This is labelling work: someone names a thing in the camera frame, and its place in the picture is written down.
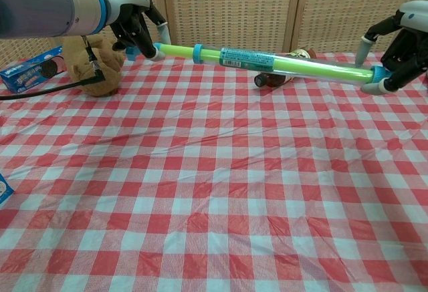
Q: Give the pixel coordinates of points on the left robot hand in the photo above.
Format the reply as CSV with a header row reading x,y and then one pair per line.
x,y
128,8

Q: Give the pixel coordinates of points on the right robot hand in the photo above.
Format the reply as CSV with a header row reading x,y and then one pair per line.
x,y
409,51

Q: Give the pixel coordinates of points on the green blue water pump toy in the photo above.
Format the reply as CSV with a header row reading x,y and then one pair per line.
x,y
247,59

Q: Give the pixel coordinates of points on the brown plush toy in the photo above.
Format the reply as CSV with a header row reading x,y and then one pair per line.
x,y
103,75

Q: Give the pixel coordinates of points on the woven wooden folding screen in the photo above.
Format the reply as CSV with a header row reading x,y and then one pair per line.
x,y
227,11

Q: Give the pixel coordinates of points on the blue cookie box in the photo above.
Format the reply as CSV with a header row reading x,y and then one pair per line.
x,y
20,79

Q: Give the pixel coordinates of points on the brown tea bottle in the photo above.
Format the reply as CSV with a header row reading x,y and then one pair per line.
x,y
271,80

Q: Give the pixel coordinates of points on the red white checkered tablecloth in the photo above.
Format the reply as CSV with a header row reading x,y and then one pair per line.
x,y
214,205

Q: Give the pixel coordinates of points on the small blue printed box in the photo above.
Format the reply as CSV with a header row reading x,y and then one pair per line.
x,y
4,191

